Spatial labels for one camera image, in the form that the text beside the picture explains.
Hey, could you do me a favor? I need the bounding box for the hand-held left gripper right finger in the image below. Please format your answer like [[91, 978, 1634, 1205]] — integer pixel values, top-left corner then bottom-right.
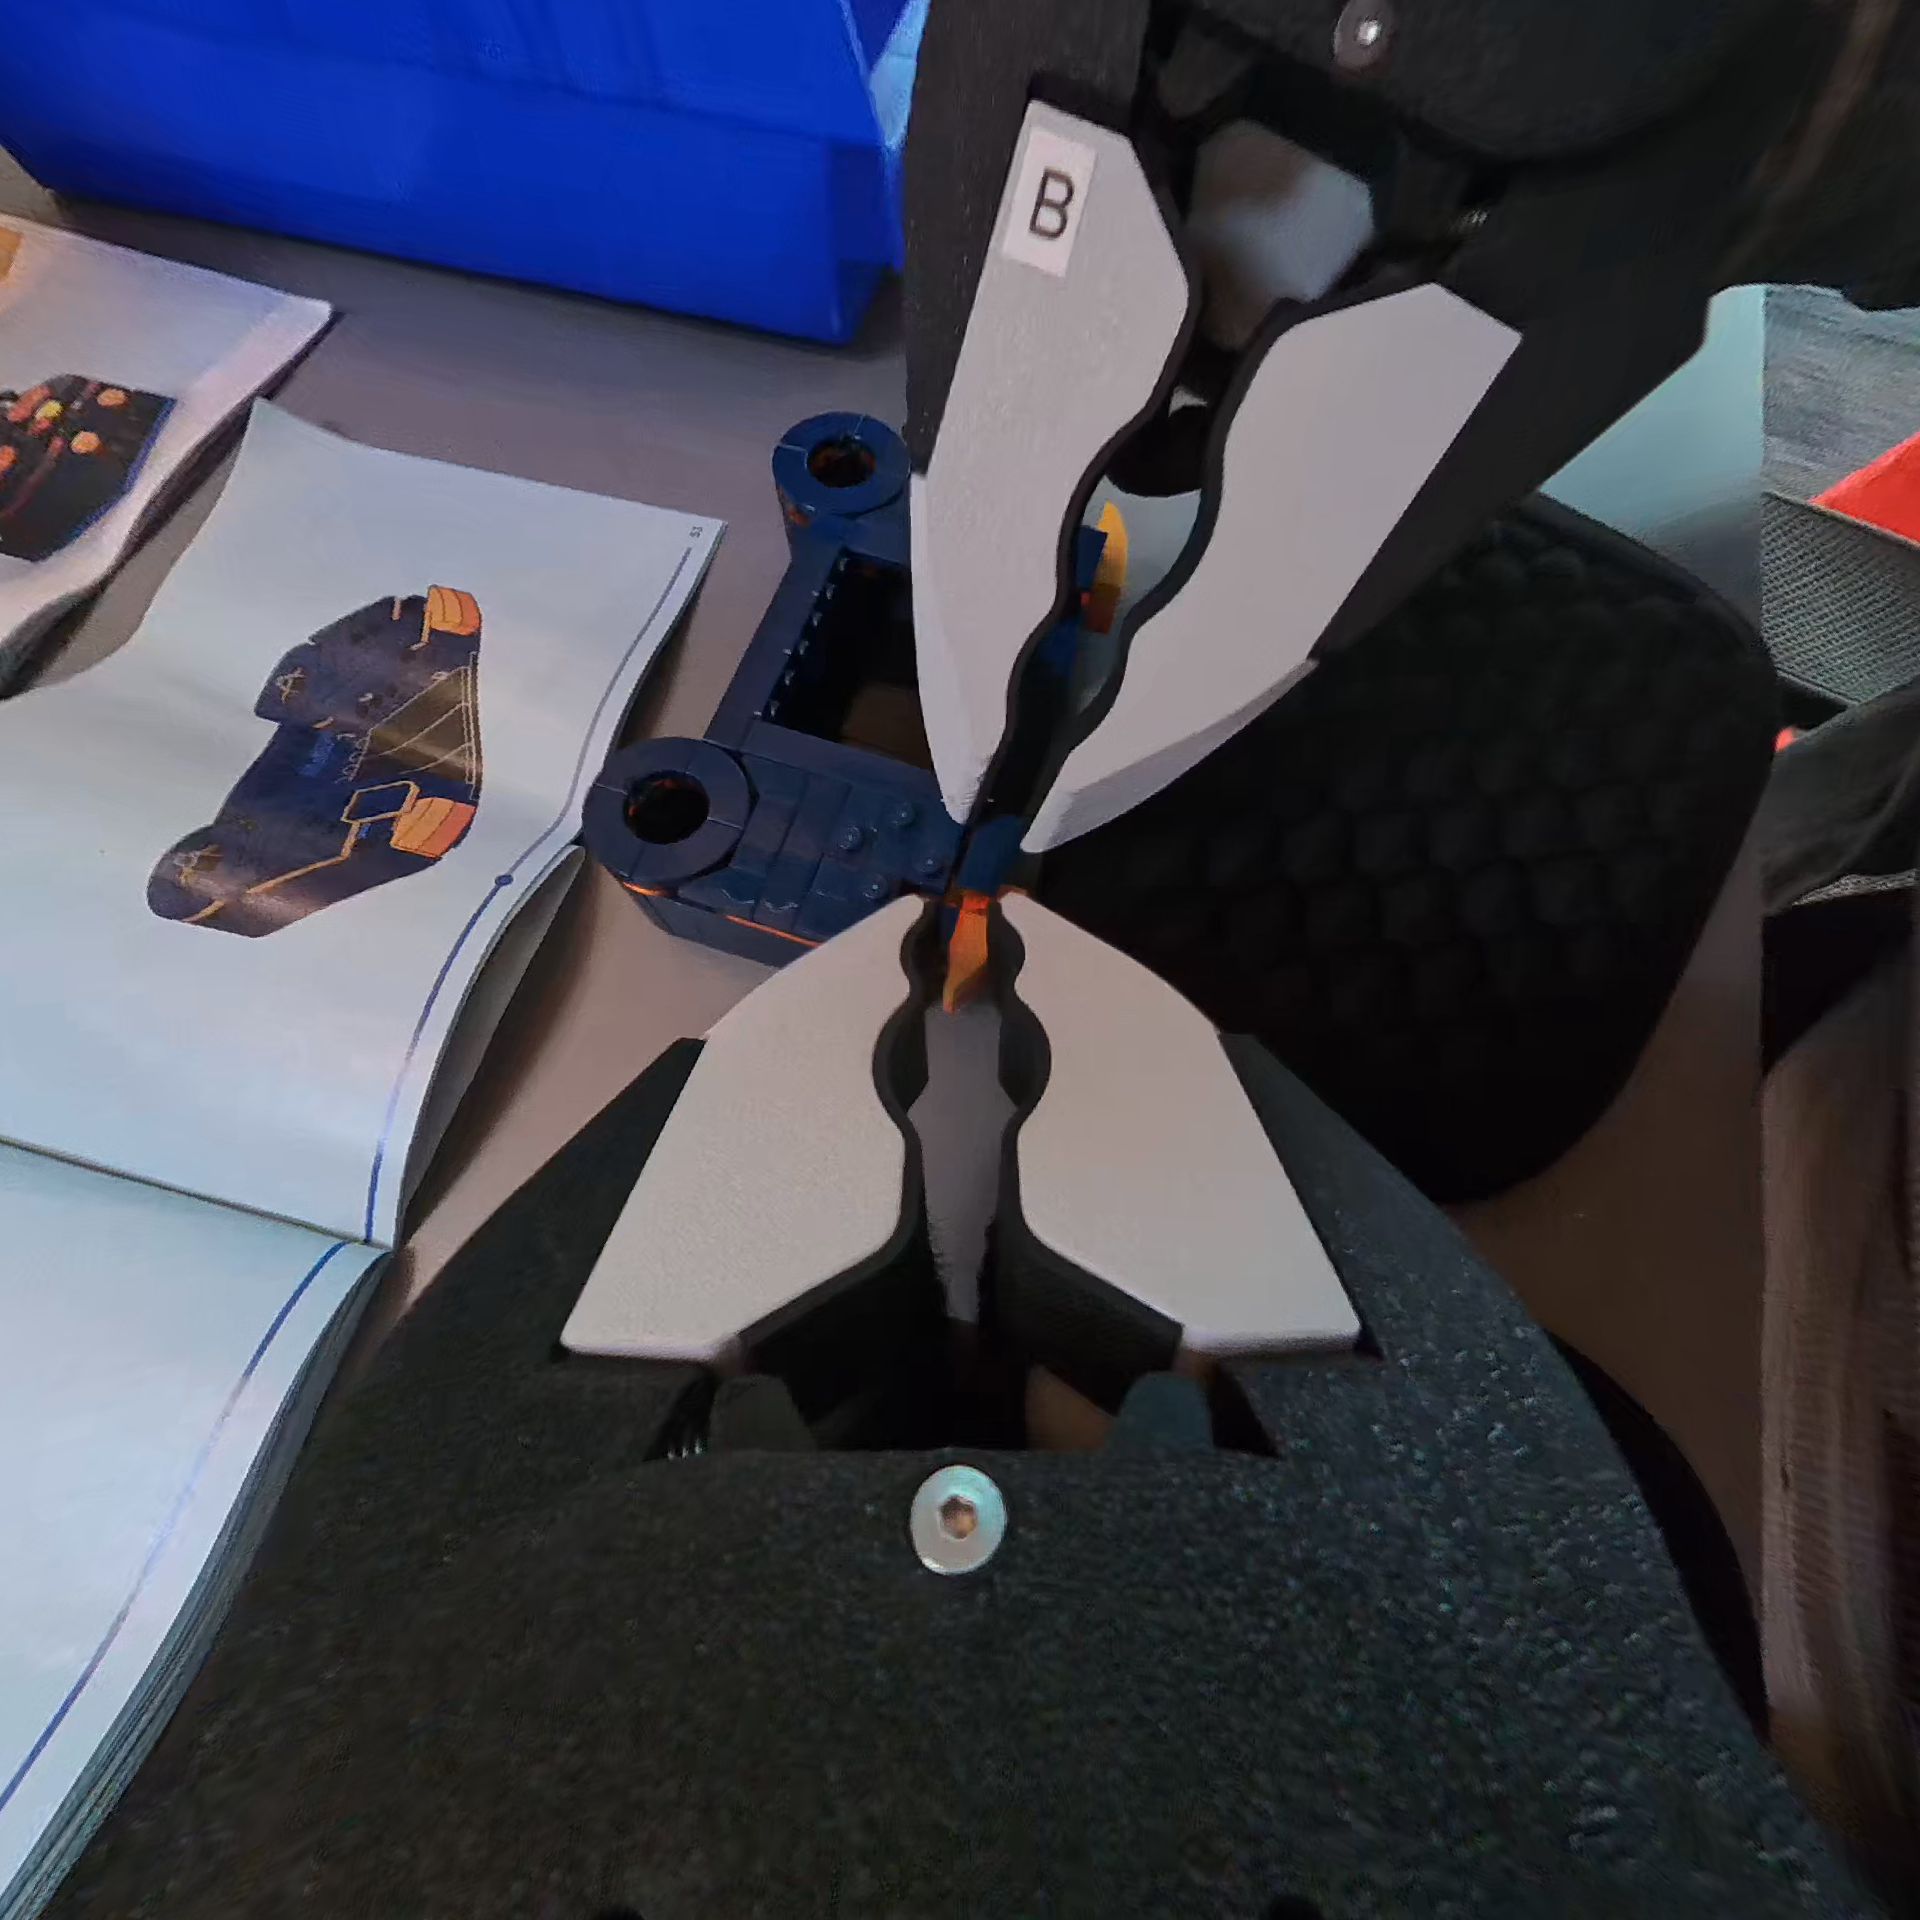
[[987, 894, 1365, 1365]]

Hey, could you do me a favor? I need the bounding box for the large blue plastic bin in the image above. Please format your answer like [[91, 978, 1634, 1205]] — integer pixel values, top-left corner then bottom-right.
[[0, 0, 935, 351]]

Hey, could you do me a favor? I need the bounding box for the arcade cover instruction booklet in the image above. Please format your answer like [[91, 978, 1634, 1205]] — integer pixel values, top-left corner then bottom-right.
[[0, 215, 336, 696]]

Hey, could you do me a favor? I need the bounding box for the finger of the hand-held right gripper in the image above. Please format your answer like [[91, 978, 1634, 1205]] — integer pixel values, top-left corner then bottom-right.
[[902, 95, 1199, 831], [1017, 281, 1527, 857]]

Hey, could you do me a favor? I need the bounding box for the dark blue brick console model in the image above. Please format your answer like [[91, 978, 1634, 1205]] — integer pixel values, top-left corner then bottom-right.
[[583, 413, 1133, 969]]

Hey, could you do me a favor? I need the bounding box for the grey fabric box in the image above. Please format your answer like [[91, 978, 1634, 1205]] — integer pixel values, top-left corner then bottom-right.
[[1758, 493, 1920, 711]]

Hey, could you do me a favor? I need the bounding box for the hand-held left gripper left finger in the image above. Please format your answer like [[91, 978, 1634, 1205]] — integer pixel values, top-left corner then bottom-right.
[[560, 894, 933, 1368]]

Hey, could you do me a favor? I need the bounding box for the black bumpy cushion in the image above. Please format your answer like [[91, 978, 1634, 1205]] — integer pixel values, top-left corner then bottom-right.
[[1035, 497, 1782, 1205]]

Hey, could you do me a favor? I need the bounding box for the red plastic object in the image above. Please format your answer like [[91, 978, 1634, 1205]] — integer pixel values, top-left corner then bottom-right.
[[1808, 433, 1920, 515]]

